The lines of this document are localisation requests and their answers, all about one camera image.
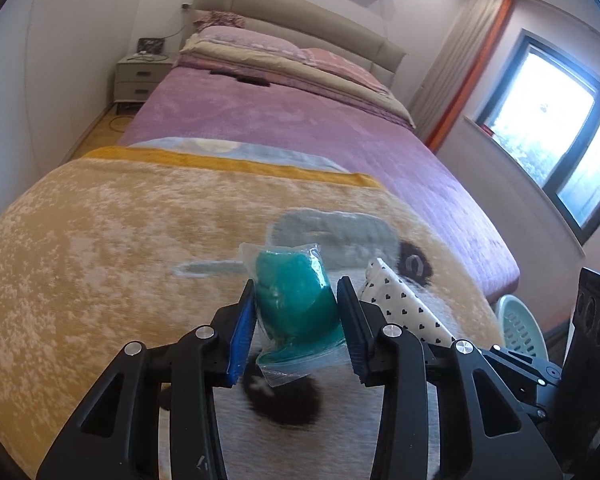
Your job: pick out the teal item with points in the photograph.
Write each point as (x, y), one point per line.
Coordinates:
(290, 290)

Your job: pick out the dark floral cloth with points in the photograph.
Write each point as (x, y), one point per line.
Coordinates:
(220, 19)

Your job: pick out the pink pillow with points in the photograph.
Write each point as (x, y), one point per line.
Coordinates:
(345, 67)

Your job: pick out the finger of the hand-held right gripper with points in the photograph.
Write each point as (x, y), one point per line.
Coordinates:
(530, 375)

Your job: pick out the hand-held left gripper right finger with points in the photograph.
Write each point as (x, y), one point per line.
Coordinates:
(348, 330)

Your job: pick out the dark framed window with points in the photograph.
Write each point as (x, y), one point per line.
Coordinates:
(555, 130)

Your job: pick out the small red item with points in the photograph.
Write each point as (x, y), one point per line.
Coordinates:
(488, 130)

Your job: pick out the beige curtain with orange edge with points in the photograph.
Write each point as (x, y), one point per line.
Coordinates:
(460, 60)

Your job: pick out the white wardrobe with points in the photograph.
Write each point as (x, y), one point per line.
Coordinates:
(55, 60)

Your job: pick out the yellow printed blanket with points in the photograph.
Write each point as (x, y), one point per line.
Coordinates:
(105, 260)

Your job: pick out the beige padded headboard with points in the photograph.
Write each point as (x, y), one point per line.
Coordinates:
(300, 15)

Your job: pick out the purple pillow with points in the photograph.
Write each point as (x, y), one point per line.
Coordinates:
(250, 42)

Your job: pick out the flat dark item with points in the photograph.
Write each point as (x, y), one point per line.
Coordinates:
(245, 79)

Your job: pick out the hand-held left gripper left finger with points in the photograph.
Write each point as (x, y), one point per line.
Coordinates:
(240, 340)

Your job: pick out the white dotted pouch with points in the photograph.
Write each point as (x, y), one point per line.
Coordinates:
(405, 305)

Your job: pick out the teal plastic waste basket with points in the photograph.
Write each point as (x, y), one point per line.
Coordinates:
(522, 325)

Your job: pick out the folded beige quilt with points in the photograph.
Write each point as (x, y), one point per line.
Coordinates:
(300, 72)

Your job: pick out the bed with purple cover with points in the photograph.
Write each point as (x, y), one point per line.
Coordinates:
(290, 130)

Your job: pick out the grey nightstand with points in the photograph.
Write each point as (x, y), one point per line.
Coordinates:
(140, 77)

